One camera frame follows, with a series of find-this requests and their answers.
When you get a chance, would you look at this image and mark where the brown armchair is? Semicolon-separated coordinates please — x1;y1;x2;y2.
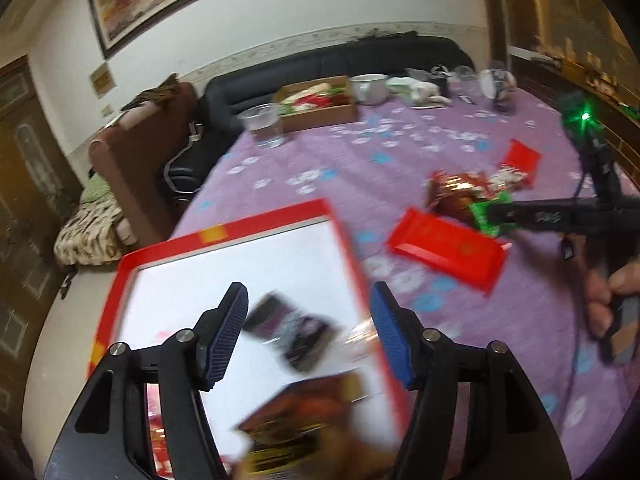
89;80;206;248

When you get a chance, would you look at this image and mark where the dark purple snack packet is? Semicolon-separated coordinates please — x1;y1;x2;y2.
242;291;337;373

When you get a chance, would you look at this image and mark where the plain red snack packet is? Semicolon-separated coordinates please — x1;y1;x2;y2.
500;139;542;188

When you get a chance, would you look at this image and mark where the pile of assorted packets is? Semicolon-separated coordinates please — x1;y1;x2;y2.
280;82;351;113

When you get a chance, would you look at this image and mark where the brown yellow snack packet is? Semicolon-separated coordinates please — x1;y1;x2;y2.
235;372;381;480

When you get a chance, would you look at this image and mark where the brown cardboard box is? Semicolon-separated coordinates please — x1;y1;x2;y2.
272;76;358;133

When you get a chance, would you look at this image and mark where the golden wall plaque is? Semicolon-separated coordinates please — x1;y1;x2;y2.
89;62;115;100

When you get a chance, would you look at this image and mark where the white cable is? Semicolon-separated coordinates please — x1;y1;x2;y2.
162;120;203;193

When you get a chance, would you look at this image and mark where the black device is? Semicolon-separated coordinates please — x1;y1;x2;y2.
429;65;451;95

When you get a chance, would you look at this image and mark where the flat red packet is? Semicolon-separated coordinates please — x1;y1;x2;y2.
386;208;508;293

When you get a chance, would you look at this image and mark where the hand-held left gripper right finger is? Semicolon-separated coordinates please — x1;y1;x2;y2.
369;281;573;480

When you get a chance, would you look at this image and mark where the grey phone stand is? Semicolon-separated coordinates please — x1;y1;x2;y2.
487;61;518;117

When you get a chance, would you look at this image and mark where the brown glossy snack packet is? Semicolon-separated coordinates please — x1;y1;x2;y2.
426;171;488;216

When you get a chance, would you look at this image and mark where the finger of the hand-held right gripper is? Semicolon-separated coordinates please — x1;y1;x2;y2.
482;199;526;233

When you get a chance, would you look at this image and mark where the purple floral tablecloth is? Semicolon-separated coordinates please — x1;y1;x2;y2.
170;87;636;480

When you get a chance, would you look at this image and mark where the black leather sofa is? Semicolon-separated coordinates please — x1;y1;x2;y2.
165;35;476;193

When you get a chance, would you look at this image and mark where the clear plastic cup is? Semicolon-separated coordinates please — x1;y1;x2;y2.
236;102;287;150

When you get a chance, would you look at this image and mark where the brown wooden door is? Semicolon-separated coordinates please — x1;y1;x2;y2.
0;55;83;411

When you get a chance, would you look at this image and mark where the red box with white inside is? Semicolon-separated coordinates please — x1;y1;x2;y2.
87;199;416;480

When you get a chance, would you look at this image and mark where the brown patterned cloth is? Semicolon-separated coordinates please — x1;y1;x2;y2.
121;74;182;111

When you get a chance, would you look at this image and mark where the person's right hand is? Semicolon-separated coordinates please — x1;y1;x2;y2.
584;259;640;342

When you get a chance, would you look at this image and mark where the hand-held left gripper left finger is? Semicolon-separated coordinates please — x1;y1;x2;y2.
44;282;249;480

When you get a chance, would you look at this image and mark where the leaf patterned blanket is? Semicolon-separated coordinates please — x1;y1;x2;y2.
54;170;133;268

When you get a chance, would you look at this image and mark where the dark wooden cabinet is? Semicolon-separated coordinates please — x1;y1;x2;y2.
487;0;640;186

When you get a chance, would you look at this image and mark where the green snack packet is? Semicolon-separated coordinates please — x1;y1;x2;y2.
467;192;513;236

